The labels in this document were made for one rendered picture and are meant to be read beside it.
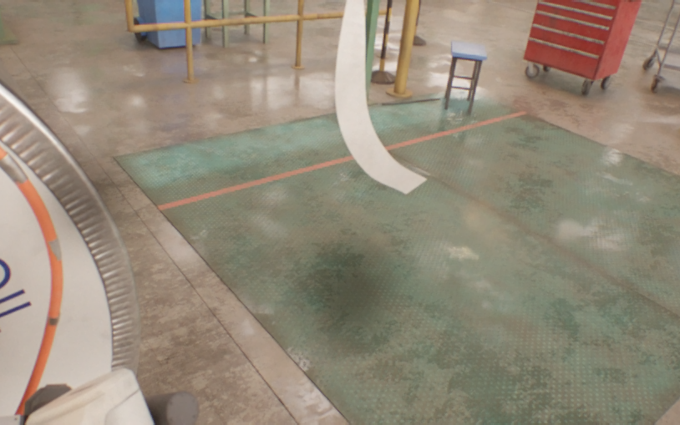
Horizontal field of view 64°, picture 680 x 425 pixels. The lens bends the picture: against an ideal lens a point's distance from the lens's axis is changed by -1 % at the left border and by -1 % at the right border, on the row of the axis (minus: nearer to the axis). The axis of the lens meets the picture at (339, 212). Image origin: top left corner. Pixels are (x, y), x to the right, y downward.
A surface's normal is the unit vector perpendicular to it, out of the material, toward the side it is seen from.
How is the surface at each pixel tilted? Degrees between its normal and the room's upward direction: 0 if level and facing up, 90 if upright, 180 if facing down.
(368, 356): 0
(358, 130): 94
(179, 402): 50
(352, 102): 93
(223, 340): 0
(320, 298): 0
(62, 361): 90
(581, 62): 90
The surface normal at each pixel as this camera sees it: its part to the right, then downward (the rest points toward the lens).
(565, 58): -0.72, 0.30
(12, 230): 0.59, 0.46
